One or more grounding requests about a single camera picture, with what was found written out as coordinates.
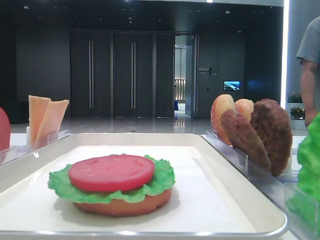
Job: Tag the orange cheese slice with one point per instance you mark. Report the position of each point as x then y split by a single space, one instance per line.
52 118
37 108

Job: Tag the clear acrylic holder left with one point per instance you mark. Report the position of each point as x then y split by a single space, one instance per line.
20 145

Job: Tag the brown meat patty front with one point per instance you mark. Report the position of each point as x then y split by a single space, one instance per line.
243 137

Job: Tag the small wall screen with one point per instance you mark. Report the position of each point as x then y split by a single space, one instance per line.
231 86

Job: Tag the dark double door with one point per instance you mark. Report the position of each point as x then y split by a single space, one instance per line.
122 74

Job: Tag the bottom bun slice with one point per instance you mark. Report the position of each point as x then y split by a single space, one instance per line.
121 208

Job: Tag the brown meat patty back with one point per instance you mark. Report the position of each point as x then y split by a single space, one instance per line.
273 125

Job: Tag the bun slice behind patties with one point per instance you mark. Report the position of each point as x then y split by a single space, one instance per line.
245 107

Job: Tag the orange cheese slice back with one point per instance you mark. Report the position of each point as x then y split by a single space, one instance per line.
37 108

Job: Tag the red tomato slice standing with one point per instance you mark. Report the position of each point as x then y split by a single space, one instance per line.
5 131

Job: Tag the orange cheese slice front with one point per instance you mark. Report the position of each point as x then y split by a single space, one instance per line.
52 118

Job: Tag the potted flower plants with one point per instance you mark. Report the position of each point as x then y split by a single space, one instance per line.
296 112

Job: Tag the green lettuce leaf standing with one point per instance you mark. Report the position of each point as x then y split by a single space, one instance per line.
308 160

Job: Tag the top bun slice standing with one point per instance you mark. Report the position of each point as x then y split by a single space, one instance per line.
222 103

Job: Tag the red tomato slice on lettuce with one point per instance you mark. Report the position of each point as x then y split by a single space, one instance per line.
111 173

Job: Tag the person in grey shirt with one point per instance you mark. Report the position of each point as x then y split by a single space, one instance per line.
309 57

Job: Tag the brown meat patty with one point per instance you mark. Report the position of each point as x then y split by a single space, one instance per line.
273 125
243 137

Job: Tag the clear acrylic holder right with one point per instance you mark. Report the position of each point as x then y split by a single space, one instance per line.
277 189

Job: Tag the clear acrylic holder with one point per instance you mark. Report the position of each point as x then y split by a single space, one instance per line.
20 145
277 189

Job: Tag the green lettuce leaf on bun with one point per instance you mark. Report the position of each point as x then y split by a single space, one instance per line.
163 179

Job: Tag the white rectangular tray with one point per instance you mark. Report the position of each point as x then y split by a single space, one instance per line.
210 200

